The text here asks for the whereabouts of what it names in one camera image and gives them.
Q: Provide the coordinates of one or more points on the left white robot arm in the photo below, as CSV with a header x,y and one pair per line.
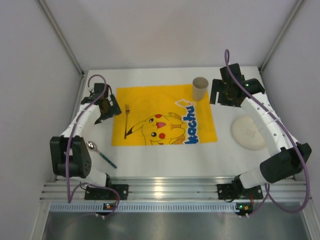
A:
x,y
69,153

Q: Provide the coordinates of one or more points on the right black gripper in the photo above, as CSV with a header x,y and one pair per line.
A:
x,y
223,92

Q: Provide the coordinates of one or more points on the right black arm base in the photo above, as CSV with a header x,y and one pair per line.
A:
x,y
235,191

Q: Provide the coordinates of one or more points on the right aluminium frame post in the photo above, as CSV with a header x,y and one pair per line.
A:
x,y
293,13

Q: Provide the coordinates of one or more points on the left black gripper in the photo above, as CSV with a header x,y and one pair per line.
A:
x,y
110,110

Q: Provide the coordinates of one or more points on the aluminium front rail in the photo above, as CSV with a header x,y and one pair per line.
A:
x,y
199,188

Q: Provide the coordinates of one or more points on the yellow Pikachu placemat cloth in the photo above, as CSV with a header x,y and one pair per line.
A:
x,y
163,115

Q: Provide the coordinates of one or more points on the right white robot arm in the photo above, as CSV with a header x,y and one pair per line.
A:
x,y
287,155

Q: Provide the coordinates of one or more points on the slotted cable duct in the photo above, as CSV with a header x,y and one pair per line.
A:
x,y
150,207

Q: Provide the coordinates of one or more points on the left aluminium frame post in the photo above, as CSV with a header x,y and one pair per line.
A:
x,y
60,35

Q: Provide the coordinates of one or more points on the aluminium frame post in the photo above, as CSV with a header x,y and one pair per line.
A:
x,y
60,35
293,13

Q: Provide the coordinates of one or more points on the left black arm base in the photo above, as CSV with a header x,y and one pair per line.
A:
x,y
99,194

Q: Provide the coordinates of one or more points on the cream bear plate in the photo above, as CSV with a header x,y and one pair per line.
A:
x,y
247,134

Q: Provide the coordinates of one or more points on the green handled silver spoon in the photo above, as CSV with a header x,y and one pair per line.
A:
x,y
93,147

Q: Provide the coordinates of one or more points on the beige cup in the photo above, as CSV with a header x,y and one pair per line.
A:
x,y
199,88

